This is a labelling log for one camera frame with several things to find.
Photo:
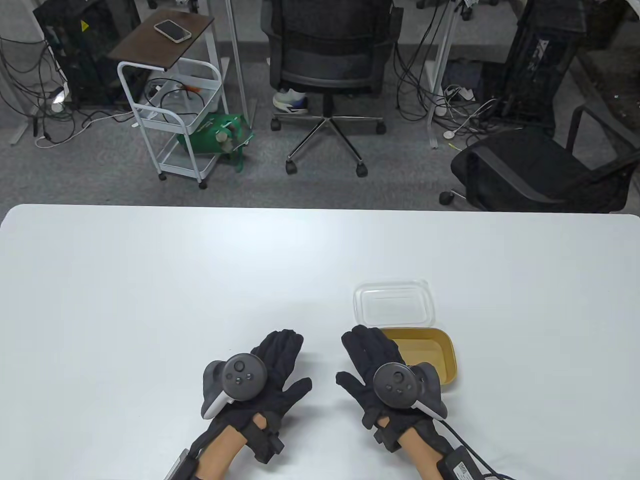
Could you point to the person's right hand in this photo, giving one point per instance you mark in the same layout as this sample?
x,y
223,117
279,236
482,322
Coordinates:
x,y
362,355

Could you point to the person's left hand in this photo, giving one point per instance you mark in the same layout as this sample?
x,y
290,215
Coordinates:
x,y
280,360

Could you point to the clear plastic takeout lid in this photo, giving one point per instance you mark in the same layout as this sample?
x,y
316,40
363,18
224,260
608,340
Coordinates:
x,y
392,305

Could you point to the brown paper takeout box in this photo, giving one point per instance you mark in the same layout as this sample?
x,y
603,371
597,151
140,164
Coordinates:
x,y
425,352

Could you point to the person's left forearm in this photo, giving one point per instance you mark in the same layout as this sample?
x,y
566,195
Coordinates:
x,y
220,452

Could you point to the person's right forearm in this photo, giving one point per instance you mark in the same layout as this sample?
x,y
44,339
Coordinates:
x,y
420,457

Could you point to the grey left hand controller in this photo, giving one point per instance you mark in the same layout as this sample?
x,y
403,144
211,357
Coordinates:
x,y
242,377

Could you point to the grey hand controller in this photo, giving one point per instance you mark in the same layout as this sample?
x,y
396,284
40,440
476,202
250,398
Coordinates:
x,y
242,377
400,385

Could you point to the grey right hand controller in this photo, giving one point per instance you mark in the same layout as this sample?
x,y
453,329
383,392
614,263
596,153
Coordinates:
x,y
400,385

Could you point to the green bag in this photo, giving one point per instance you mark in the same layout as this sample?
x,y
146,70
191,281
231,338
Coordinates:
x,y
210,135

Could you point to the black armrest office chair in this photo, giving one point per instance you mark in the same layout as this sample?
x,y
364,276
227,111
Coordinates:
x,y
525,160

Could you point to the white power strip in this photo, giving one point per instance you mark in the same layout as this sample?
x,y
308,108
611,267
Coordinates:
x,y
460,93

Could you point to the black mesh office chair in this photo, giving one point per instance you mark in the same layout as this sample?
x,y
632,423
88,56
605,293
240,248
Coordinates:
x,y
330,65

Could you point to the white desk leg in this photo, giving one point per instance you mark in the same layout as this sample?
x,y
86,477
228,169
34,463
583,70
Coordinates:
x,y
237,55
440,65

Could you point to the white cart with wooden top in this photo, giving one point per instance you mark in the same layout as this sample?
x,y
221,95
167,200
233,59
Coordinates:
x,y
160,42

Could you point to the smartphone in pale case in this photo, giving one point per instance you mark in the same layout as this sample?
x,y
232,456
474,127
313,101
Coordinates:
x,y
172,30

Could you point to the black computer tower yellow sticker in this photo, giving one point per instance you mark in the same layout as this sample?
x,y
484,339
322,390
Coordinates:
x,y
85,45

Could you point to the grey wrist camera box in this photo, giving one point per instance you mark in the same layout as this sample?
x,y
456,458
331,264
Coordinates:
x,y
177,465

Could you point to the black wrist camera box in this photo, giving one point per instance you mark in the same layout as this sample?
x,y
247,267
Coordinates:
x,y
462,467

